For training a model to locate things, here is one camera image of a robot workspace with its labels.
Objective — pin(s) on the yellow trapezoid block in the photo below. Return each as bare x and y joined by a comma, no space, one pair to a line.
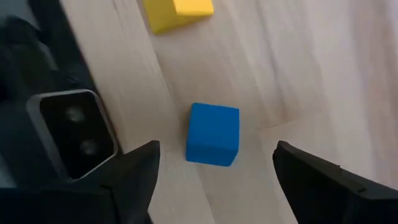
174,15

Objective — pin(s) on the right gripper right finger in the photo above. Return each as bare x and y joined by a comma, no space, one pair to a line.
335,199

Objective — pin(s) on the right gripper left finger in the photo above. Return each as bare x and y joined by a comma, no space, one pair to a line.
93,202

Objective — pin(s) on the blue triangle prism block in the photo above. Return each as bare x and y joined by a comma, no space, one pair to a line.
213,133

